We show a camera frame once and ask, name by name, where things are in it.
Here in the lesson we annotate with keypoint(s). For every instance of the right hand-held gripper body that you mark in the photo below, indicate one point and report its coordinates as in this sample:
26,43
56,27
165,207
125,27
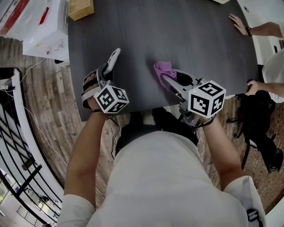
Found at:
204,99

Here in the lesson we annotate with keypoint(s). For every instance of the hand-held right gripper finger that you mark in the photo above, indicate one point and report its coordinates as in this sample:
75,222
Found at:
188,78
173,87

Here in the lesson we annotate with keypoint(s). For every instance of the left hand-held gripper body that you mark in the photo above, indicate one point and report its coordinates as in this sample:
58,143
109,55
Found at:
111,99

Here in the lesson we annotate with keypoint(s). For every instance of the purple cloth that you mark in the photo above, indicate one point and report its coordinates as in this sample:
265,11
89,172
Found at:
163,67

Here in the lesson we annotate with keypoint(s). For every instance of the person's right forearm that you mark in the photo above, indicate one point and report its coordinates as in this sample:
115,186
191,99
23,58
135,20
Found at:
222,150

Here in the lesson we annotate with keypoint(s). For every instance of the person's left forearm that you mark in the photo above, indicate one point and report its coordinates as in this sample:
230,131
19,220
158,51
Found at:
82,159

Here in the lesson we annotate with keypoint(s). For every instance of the another person's forearm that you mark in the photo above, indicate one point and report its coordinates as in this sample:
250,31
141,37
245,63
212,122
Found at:
266,30
270,86

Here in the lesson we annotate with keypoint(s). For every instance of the person's left hand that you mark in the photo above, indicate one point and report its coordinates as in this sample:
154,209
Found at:
89,79

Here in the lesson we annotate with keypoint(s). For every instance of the person's black trousers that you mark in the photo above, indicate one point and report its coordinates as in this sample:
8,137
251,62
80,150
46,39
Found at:
173,124

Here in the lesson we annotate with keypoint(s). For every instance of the small white bin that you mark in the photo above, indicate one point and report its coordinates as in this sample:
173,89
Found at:
61,62

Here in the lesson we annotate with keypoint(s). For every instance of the black office chair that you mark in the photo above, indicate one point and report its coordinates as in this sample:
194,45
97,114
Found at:
259,124

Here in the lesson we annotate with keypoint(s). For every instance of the white water dispenser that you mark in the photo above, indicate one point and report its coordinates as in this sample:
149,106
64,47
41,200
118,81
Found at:
44,42

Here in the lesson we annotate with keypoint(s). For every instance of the small cardboard box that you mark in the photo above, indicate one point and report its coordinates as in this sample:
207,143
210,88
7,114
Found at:
81,10

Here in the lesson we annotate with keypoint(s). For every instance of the white desk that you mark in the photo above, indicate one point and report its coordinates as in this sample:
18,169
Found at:
264,51

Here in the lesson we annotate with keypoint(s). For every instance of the person's white shirt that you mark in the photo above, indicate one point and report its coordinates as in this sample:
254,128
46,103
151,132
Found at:
159,184
275,66

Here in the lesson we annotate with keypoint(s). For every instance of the slim black device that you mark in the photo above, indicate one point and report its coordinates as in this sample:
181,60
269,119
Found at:
275,49

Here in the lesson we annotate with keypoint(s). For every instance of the black metal railing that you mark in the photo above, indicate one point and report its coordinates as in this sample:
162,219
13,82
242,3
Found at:
28,179

